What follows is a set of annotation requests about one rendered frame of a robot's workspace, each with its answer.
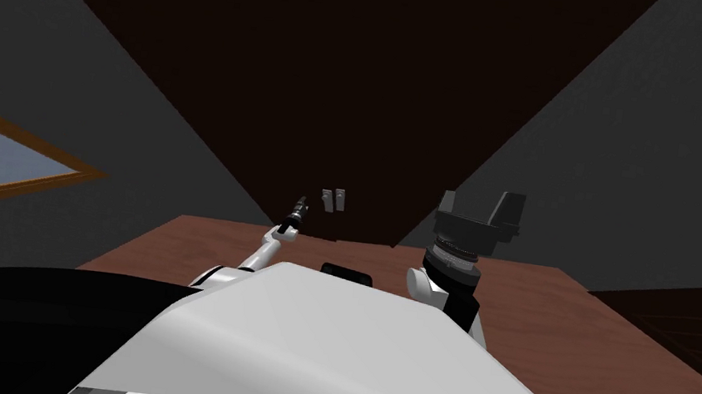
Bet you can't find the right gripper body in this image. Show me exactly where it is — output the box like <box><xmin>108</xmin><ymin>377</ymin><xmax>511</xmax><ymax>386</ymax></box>
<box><xmin>429</xmin><ymin>208</ymin><xmax>523</xmax><ymax>261</ymax></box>

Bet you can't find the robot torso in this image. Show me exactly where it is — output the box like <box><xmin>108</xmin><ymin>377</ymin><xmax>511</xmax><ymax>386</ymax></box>
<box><xmin>58</xmin><ymin>231</ymin><xmax>640</xmax><ymax>394</ymax></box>

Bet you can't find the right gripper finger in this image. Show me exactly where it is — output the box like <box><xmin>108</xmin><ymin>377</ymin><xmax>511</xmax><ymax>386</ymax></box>
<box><xmin>437</xmin><ymin>190</ymin><xmax>459</xmax><ymax>217</ymax></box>
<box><xmin>488</xmin><ymin>190</ymin><xmax>527</xmax><ymax>230</ymax></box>

